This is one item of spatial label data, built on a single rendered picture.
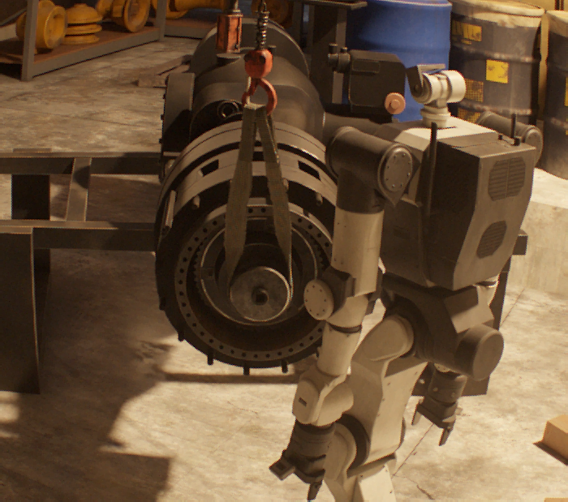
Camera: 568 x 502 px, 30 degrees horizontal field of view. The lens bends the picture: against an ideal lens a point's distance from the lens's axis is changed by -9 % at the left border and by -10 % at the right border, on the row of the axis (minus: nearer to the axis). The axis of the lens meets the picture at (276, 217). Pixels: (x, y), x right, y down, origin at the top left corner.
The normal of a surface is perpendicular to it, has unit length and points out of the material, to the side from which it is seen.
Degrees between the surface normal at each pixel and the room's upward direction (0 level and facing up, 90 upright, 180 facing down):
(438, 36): 90
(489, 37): 90
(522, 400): 0
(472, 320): 45
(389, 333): 90
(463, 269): 105
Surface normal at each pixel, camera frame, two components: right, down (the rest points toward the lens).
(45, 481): 0.06, -0.95
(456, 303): 0.50, -0.47
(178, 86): 0.07, -0.72
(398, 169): 0.64, 0.27
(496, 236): 0.60, 0.51
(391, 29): -0.18, 0.29
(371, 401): -0.77, 0.15
